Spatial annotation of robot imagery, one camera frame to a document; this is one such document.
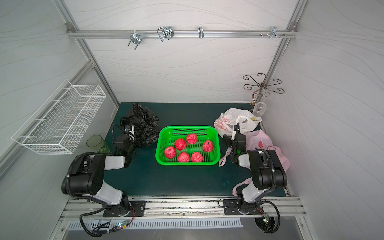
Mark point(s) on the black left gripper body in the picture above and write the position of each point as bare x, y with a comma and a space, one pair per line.
128, 135

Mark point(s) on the pink plastic bag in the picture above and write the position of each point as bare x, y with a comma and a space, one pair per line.
260, 140

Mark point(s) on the white printed plastic bag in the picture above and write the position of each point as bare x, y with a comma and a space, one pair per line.
227, 121

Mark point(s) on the black plastic bag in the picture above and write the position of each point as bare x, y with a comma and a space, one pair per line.
145, 123

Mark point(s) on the green plastic basket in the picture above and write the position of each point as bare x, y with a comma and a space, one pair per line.
169, 135

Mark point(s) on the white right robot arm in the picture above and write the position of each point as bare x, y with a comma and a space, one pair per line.
256, 152

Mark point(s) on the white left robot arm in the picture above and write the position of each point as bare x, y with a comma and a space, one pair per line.
85, 176

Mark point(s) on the green translucent cup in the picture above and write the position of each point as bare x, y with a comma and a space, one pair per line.
98, 144

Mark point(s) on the clear glass on stand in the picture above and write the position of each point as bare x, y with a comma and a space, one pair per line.
259, 109

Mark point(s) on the bronze curled hook stand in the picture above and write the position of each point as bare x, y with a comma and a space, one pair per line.
256, 86

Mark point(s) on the metal clamp hook left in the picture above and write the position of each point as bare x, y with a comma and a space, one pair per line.
135, 39

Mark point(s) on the metal clamp hook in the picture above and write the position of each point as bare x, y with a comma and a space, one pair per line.
165, 33
135, 39

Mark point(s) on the metal clamp hook middle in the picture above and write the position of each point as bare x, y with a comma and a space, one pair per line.
165, 33

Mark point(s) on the small metal hook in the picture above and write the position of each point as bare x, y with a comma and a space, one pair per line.
201, 32

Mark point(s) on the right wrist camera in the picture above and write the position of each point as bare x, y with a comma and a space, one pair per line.
233, 136

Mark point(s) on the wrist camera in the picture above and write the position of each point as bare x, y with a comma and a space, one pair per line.
233, 136
129, 129

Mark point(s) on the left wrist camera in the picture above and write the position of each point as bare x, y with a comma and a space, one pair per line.
129, 129

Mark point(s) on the white wire basket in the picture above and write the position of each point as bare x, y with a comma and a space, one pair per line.
59, 124

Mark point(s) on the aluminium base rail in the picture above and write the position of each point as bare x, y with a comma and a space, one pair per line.
212, 207

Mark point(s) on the aluminium crossbar rail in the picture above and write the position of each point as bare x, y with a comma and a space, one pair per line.
179, 34

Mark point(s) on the metal bracket right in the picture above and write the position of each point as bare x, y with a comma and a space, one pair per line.
273, 34

